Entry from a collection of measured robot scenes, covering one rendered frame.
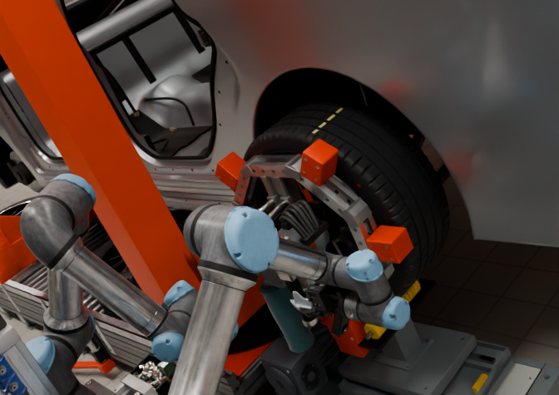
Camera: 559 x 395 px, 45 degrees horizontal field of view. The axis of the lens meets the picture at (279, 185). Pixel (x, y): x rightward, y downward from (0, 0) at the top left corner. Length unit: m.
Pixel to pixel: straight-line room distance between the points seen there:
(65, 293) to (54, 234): 0.28
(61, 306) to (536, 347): 1.69
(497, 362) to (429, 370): 0.23
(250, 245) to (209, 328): 0.17
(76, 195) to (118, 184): 0.48
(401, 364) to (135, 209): 1.04
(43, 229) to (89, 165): 0.55
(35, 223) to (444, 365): 1.42
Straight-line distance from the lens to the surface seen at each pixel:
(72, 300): 1.83
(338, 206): 1.83
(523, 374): 2.50
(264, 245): 1.26
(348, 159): 1.85
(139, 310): 1.59
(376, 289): 1.55
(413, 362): 2.42
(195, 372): 1.26
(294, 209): 1.80
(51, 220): 1.57
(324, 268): 1.59
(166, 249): 2.22
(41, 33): 2.05
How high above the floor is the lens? 1.79
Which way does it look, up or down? 22 degrees down
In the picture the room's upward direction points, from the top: 25 degrees counter-clockwise
